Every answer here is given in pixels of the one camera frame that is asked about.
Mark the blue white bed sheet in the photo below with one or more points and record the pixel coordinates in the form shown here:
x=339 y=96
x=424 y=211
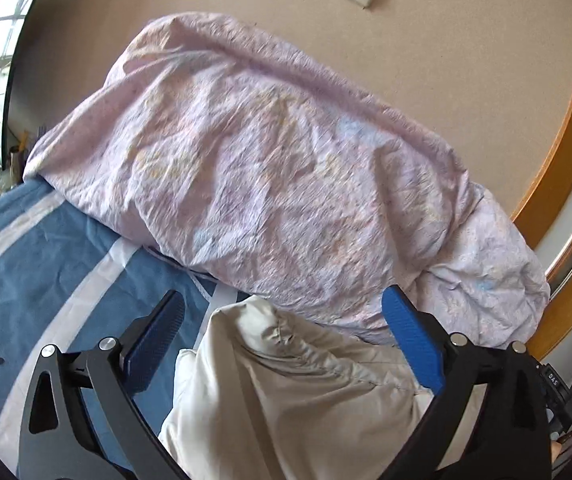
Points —
x=68 y=280

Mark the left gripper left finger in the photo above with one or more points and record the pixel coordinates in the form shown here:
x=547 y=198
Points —
x=57 y=439

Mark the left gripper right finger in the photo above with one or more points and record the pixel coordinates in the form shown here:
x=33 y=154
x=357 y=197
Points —
x=510 y=437

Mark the pink floral duvet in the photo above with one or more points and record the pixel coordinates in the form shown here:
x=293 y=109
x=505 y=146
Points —
x=236 y=154

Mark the beige puffer down jacket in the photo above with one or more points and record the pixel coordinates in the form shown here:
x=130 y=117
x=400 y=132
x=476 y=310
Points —
x=270 y=395

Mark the person right hand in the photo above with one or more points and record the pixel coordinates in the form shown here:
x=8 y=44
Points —
x=561 y=454

